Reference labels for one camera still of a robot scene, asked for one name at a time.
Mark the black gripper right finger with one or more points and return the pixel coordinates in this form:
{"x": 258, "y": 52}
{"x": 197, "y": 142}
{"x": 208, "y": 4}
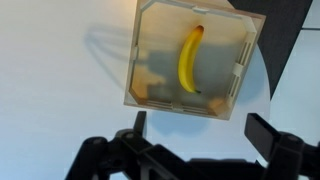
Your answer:
{"x": 286, "y": 153}

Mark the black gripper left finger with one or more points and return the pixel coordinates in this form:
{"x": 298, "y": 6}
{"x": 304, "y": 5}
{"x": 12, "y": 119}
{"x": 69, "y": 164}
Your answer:
{"x": 140, "y": 153}

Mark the square wooden slotted tray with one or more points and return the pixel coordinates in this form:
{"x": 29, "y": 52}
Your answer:
{"x": 160, "y": 33}

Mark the yellow banana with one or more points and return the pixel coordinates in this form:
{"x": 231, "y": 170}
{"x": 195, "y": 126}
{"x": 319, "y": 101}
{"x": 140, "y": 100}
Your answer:
{"x": 186, "y": 63}

